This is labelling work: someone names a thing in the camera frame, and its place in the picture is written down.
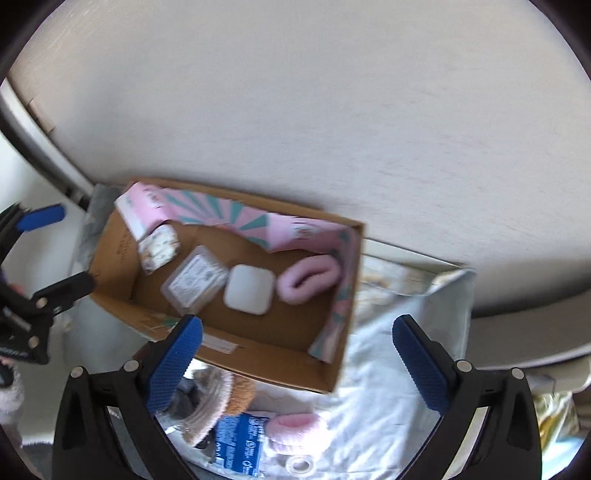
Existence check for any pink patterned cardboard box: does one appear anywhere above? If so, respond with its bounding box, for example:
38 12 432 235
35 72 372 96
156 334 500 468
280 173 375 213
88 178 366 394

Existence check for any dark grey fluffy sock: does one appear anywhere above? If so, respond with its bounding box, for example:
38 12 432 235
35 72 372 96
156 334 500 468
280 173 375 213
172 375 208 418

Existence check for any pink fluffy hair band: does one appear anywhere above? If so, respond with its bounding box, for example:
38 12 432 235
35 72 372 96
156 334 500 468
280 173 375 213
277 254 342 305

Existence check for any floral light blue tablecloth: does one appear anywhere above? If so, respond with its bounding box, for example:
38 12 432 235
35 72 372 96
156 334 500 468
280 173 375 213
65 185 476 480

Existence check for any brown fluffy striped sock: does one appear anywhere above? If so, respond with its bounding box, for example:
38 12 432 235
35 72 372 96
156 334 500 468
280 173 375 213
178 369 257 448

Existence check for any clear tape roll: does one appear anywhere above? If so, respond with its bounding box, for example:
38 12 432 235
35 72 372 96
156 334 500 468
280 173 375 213
285 455 317 475

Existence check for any yellow floral cloth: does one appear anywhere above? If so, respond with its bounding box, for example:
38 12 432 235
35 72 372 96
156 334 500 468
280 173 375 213
531 392 578 467

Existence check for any pink tissue packet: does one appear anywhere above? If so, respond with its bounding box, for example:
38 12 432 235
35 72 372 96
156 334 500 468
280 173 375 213
114 182 174 242

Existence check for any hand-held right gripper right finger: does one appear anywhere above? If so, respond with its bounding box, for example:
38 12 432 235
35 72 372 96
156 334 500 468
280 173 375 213
392 315 542 480

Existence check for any clear plastic packet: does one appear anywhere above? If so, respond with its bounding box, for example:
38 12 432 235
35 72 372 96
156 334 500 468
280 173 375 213
161 244 230 315

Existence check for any white curved frame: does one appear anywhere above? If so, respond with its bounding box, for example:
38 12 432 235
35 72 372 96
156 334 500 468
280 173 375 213
0 78 98 208

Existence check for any grey upholstered chair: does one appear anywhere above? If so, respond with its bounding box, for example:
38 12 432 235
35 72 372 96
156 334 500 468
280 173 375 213
462 305 591 372

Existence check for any brown tape piece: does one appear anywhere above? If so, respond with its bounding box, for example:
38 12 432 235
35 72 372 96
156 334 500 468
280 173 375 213
28 99 55 132

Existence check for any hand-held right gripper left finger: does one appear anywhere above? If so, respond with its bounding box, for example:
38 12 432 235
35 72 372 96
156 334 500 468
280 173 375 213
52 315 204 480

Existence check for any white square case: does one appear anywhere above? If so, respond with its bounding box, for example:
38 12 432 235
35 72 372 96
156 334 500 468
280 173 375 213
223 264 276 316

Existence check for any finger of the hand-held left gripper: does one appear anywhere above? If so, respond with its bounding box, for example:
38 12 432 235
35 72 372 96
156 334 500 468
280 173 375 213
28 271 96 320
0 202 66 241

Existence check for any blue plastic packet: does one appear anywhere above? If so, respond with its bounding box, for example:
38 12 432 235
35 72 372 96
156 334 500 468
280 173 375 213
210 412 271 476

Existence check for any pink fluffy slipper sock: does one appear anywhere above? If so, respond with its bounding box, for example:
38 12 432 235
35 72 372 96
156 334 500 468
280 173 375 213
268 413 329 457

